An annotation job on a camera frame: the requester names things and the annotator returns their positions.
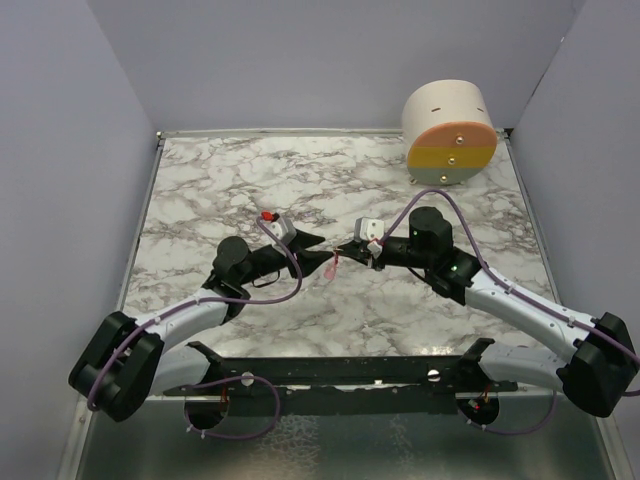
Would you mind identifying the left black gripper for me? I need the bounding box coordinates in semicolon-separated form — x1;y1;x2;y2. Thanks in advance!
238;228;333;286

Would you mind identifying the pink strap keyring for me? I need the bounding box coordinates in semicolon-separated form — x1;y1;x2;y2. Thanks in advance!
324;249;340;281

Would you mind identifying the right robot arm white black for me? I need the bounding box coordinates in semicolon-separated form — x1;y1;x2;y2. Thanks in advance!
337;207;639;418

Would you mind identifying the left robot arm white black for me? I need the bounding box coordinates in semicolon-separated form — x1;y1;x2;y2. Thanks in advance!
68;223;333;422

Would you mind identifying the round beige drawer box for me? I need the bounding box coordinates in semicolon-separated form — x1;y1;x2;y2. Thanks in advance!
401;79;498;186

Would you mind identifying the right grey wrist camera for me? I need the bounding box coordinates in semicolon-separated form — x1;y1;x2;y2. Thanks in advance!
354;217;385;258

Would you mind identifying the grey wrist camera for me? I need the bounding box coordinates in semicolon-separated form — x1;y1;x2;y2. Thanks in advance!
261;211;297;245
354;217;385;258

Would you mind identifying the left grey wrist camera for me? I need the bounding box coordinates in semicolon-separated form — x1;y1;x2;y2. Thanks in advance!
261;211;297;245

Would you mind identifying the black mounting rail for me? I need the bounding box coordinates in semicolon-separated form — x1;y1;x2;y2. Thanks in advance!
181;348;517;419

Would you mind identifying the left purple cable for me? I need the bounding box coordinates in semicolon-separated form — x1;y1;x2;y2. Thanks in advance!
85;217;302;412

